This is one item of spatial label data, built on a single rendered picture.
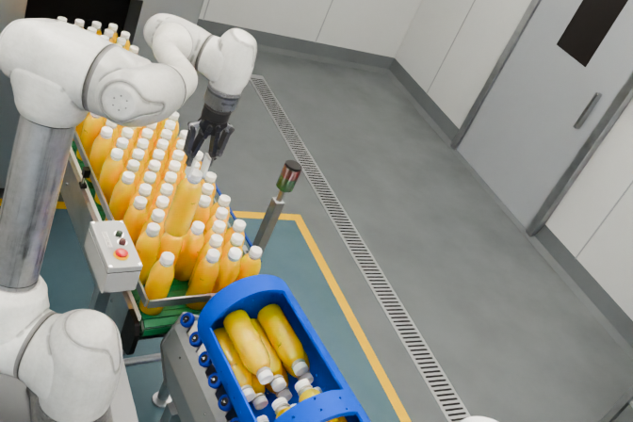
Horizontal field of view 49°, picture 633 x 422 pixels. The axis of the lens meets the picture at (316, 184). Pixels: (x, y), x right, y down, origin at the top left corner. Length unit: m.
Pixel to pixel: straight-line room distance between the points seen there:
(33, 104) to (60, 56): 0.11
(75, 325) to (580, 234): 4.39
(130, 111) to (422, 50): 5.92
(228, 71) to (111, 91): 0.60
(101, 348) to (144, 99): 0.55
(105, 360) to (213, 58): 0.77
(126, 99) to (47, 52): 0.17
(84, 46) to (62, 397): 0.72
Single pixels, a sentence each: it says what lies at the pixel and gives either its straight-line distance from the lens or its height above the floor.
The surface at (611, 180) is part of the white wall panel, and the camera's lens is 5.31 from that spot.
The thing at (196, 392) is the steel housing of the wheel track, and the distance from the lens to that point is 2.08.
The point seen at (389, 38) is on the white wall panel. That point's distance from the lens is 7.21.
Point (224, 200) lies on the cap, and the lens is 2.38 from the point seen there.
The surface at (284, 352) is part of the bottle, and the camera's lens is 1.92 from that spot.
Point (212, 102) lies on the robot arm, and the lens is 1.84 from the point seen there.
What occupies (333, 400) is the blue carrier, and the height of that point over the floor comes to 1.23.
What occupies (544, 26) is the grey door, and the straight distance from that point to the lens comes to 5.86.
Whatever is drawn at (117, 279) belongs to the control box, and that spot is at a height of 1.05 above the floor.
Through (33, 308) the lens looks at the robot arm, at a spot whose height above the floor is 1.32.
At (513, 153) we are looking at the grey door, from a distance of 5.86.
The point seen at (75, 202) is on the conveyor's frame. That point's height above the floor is 0.82.
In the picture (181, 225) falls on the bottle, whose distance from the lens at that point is 2.07.
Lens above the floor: 2.46
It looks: 30 degrees down
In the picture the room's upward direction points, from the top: 25 degrees clockwise
